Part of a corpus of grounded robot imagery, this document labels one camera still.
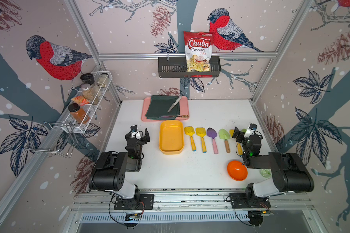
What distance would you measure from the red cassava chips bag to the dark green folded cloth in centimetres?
38

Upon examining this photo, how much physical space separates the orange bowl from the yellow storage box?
300 millimetres

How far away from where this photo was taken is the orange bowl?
0.79 metres

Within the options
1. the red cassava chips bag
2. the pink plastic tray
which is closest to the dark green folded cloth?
the pink plastic tray

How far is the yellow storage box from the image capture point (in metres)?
0.91
